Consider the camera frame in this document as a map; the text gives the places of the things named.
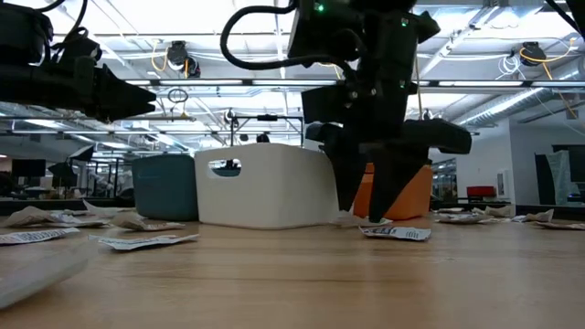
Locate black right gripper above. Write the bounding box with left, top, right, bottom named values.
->
left=301, top=8, right=472, bottom=224

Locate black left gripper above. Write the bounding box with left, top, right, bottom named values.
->
left=0, top=57, right=157, bottom=122

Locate orange plastic bin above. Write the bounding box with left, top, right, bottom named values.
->
left=352, top=162, right=434, bottom=221

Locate black softbox lamp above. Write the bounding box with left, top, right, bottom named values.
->
left=68, top=144, right=96, bottom=163

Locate white plastic bin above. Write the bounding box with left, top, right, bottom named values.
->
left=194, top=143, right=342, bottom=230

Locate teal plastic bin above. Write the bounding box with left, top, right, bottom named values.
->
left=131, top=154, right=200, bottom=223

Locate red box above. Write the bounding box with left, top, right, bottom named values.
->
left=465, top=185, right=497, bottom=198

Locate dark computer monitor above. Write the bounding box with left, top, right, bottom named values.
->
left=11, top=158, right=47, bottom=179

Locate black partition panel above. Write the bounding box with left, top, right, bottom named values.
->
left=534, top=144, right=585, bottom=207

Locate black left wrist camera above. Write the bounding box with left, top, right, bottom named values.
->
left=50, top=27, right=104, bottom=69

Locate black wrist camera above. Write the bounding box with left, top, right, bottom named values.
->
left=50, top=27, right=104, bottom=69
left=287, top=0, right=365, bottom=63

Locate black ceiling cord reel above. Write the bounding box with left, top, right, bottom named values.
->
left=165, top=39, right=202, bottom=79
left=518, top=40, right=549, bottom=69

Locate yellow hanging cable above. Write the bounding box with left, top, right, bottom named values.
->
left=413, top=52, right=424, bottom=121

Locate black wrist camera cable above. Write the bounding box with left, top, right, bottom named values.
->
left=219, top=5, right=360, bottom=72

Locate silver ventilation duct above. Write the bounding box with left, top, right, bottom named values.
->
left=456, top=86, right=549, bottom=128

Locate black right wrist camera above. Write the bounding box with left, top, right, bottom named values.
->
left=287, top=0, right=365, bottom=63

